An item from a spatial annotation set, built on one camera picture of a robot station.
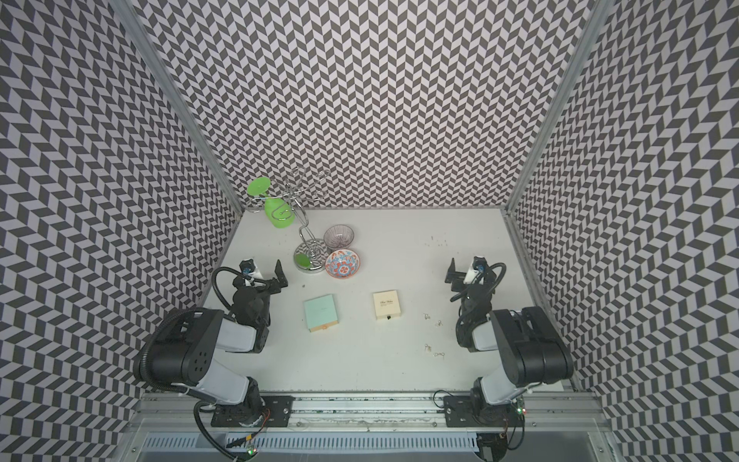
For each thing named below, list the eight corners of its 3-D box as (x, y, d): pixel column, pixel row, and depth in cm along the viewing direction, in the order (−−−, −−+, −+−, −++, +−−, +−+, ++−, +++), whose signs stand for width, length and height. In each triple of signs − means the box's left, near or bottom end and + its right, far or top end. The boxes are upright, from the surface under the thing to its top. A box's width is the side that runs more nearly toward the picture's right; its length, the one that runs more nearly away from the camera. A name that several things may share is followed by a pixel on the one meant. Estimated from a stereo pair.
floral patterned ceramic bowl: (325, 280, 99) (323, 274, 96) (329, 255, 106) (327, 248, 103) (359, 280, 99) (358, 274, 96) (361, 255, 106) (360, 248, 103)
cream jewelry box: (377, 322, 90) (377, 317, 87) (373, 298, 95) (372, 293, 92) (401, 317, 91) (402, 312, 88) (396, 294, 96) (396, 289, 93)
